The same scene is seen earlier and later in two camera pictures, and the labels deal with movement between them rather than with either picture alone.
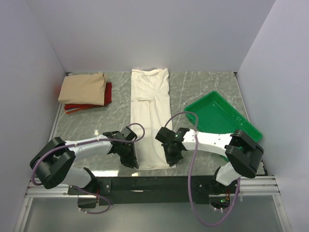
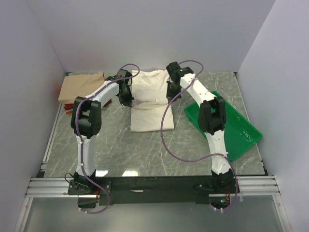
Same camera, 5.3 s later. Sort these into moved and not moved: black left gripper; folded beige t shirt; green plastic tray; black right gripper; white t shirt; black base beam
Moved: white t shirt; black left gripper; black right gripper
Not moved: black base beam; folded beige t shirt; green plastic tray
